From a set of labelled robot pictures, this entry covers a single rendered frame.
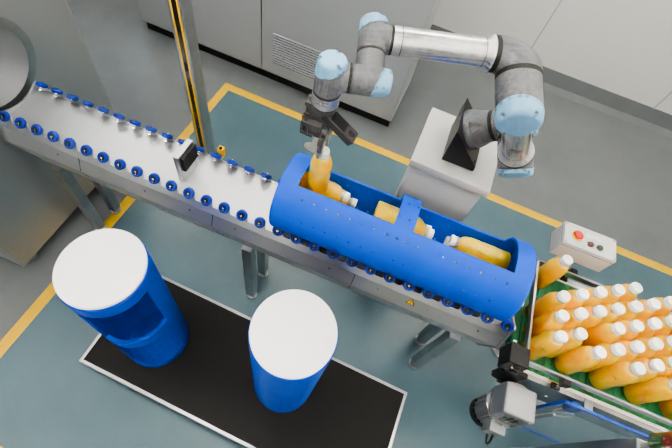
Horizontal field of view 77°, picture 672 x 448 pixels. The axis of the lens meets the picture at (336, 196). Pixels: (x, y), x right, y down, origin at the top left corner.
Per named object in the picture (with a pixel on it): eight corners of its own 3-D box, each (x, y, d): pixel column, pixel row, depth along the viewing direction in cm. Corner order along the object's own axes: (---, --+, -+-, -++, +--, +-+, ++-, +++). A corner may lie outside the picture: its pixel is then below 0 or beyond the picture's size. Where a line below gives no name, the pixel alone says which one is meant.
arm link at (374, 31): (551, 28, 109) (362, 2, 107) (552, 66, 107) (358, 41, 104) (527, 53, 120) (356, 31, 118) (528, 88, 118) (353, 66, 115)
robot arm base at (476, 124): (467, 101, 161) (493, 95, 155) (480, 131, 170) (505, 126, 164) (459, 128, 153) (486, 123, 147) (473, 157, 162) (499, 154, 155)
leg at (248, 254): (249, 287, 245) (245, 238, 193) (258, 291, 245) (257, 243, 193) (244, 296, 242) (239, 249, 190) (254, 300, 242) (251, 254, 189)
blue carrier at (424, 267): (296, 186, 175) (304, 136, 153) (499, 269, 168) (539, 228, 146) (265, 239, 157) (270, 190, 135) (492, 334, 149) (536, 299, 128)
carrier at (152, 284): (115, 336, 208) (148, 381, 199) (34, 264, 135) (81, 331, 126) (167, 297, 221) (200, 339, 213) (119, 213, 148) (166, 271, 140)
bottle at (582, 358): (550, 358, 154) (582, 345, 139) (565, 352, 156) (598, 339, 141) (561, 378, 151) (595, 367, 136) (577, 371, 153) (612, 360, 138)
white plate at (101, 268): (35, 263, 134) (36, 264, 135) (80, 328, 126) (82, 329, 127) (117, 213, 147) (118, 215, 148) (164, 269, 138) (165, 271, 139)
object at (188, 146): (192, 162, 175) (187, 138, 162) (201, 166, 175) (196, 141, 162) (179, 180, 170) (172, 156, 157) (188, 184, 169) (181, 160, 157)
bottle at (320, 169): (303, 188, 147) (307, 156, 132) (314, 174, 151) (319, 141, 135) (320, 198, 146) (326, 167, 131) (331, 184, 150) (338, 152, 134)
